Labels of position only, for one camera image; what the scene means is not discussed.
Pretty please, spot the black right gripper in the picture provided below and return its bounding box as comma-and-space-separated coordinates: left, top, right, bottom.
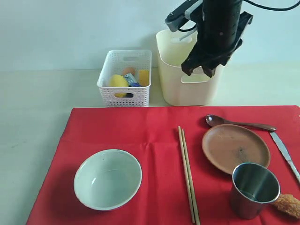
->
181, 0, 253, 78

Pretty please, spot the yellow cheese wedge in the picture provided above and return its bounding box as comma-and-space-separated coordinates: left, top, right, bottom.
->
138, 70, 150, 87

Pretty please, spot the blue white milk carton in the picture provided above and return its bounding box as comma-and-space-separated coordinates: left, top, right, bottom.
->
123, 73, 141, 87

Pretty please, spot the brown egg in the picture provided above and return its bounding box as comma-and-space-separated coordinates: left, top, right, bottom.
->
122, 67, 135, 75

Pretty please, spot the yellow lemon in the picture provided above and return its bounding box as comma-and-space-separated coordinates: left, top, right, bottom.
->
108, 74, 129, 88

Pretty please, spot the cream plastic bin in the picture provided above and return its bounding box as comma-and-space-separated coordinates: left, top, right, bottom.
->
156, 30, 224, 106

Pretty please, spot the dark wooden spoon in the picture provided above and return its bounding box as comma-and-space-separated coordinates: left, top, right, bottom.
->
205, 114, 277, 132

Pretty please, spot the left wooden chopstick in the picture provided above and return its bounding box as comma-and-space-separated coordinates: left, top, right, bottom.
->
178, 126, 195, 224

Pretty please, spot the wooden chopstick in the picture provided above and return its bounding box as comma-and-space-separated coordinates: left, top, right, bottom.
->
181, 129, 200, 225
178, 126, 195, 224

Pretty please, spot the white perforated basket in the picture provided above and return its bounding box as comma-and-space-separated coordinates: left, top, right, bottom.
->
97, 50, 152, 107

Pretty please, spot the brown round plate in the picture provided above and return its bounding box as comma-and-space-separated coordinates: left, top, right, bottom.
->
202, 125, 270, 174

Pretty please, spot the red tablecloth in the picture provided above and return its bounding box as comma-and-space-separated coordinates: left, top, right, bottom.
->
27, 106, 300, 225

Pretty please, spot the silver table knife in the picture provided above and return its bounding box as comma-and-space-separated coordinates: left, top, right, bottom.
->
270, 132, 300, 183

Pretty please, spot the stainless steel cup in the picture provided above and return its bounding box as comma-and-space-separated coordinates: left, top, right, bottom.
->
229, 162, 281, 219

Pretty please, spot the pale green bowl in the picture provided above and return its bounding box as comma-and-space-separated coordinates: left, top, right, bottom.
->
73, 149, 143, 211

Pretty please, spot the right wooden chopstick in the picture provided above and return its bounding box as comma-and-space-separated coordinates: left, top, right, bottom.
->
181, 129, 200, 225

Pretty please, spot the fried chicken piece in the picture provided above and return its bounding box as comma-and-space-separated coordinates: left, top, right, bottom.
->
271, 194, 300, 219

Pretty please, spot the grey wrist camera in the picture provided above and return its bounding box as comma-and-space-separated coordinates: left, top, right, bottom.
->
165, 0, 203, 32

